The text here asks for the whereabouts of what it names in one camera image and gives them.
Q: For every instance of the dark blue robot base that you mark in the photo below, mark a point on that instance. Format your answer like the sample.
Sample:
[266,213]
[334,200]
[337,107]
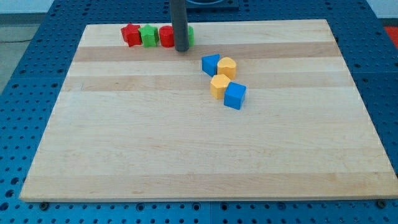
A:
[212,4]

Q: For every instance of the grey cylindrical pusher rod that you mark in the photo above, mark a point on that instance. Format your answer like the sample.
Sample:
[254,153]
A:
[178,16]

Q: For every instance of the green cylinder block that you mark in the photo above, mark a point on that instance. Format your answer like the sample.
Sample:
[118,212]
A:
[191,36]

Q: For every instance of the wooden board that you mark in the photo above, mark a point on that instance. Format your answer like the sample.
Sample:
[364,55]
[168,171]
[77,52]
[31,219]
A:
[136,124]

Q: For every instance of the green star block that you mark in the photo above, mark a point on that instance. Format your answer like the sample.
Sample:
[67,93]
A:
[149,35]

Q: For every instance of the red cylinder block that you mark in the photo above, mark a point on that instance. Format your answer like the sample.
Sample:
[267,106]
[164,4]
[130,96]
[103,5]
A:
[166,35]

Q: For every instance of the red star block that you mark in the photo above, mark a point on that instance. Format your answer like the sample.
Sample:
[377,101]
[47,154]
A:
[131,34]

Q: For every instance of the blue triangle block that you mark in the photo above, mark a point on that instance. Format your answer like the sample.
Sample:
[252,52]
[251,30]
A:
[209,64]

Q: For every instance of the blue cube block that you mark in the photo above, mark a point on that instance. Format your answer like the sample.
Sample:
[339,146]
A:
[234,95]

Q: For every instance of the yellow heart block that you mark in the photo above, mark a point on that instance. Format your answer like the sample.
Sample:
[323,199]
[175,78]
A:
[227,66]

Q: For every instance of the yellow hexagon block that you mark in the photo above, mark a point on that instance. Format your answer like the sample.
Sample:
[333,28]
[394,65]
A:
[218,86]

